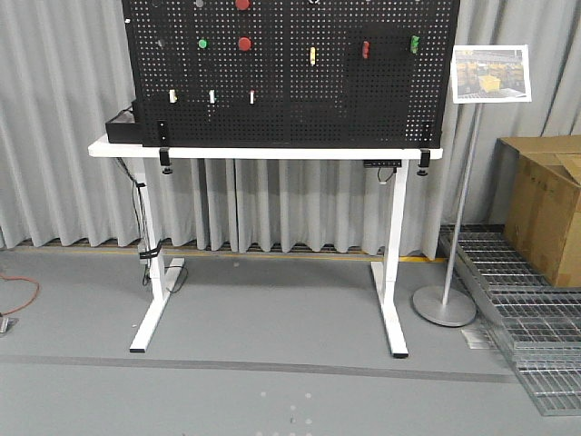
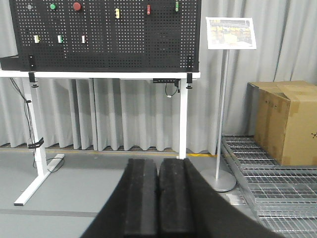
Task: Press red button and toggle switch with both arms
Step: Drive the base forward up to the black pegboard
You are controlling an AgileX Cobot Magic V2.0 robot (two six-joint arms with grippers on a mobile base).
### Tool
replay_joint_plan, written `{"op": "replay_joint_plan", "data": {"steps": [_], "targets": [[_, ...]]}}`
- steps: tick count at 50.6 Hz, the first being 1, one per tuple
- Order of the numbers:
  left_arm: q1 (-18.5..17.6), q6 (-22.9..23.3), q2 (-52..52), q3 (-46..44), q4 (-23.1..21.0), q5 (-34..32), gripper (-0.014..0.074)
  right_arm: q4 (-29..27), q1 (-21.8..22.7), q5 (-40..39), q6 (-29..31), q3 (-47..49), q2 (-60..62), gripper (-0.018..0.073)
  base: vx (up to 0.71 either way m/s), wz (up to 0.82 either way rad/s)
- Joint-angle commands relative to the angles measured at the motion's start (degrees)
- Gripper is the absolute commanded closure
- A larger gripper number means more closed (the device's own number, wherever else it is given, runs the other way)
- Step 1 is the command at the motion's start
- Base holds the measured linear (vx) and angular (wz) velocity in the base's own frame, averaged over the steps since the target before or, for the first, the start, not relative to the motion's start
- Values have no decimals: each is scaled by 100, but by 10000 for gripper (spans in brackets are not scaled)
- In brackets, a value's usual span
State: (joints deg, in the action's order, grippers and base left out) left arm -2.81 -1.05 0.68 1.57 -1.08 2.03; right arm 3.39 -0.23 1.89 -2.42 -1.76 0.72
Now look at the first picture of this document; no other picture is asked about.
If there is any white standing desk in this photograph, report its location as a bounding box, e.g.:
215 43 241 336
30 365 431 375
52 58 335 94
88 135 443 359

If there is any left black clamp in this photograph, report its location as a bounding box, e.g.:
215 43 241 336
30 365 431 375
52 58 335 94
157 120 173 175

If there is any black desk cable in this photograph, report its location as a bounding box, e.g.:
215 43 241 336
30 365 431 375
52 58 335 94
115 157 189 294

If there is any black clamp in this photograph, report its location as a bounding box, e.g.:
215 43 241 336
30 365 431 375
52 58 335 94
157 120 173 175
417 122 431 177

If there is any grey curtain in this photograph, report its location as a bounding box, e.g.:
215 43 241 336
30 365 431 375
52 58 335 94
1 1 580 256

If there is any metal floor grating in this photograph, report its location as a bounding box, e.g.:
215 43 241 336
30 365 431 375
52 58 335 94
455 226 580 416

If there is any white yellow rocker switch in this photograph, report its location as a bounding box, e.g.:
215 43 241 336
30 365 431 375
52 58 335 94
169 89 178 104

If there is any green toggle switch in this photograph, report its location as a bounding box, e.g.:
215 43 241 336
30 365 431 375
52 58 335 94
410 35 420 55

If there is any black box on desk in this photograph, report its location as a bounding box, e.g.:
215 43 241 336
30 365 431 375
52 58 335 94
105 100 143 144

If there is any black perforated pegboard panel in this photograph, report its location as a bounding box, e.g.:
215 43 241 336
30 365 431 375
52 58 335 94
123 1 460 149

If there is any silver sign stand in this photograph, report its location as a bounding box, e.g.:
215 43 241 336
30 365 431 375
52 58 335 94
411 104 483 328

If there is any upper red push button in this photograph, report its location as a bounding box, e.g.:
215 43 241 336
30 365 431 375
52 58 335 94
235 0 251 11

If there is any cardboard box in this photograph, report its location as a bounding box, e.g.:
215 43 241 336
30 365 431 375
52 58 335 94
499 135 580 287

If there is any desk control panel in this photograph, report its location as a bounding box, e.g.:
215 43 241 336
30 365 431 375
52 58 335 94
363 159 402 168

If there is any orange cable on floor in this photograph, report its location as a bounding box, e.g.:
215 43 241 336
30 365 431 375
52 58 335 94
0 272 41 318

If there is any lower red push button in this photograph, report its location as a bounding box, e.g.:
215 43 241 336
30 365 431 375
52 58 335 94
238 36 252 52

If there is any red push button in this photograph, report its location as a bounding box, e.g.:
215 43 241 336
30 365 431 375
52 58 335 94
238 36 252 52
235 0 251 11

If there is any framed photo sign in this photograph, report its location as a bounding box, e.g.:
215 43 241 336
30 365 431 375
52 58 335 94
450 45 532 104

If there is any right black clamp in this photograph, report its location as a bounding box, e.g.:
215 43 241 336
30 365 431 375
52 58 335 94
417 122 431 177

